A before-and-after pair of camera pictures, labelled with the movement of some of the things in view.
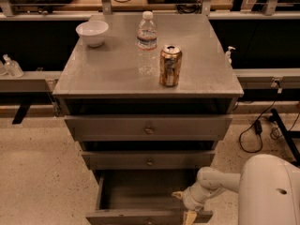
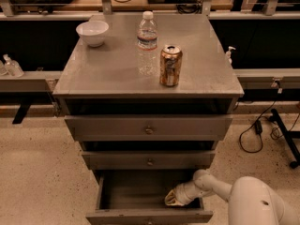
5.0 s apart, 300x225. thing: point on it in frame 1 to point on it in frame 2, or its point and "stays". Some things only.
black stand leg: (287, 136) stays
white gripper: (189, 198) to (182, 195)
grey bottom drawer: (142, 197) stays
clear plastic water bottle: (147, 45) stays
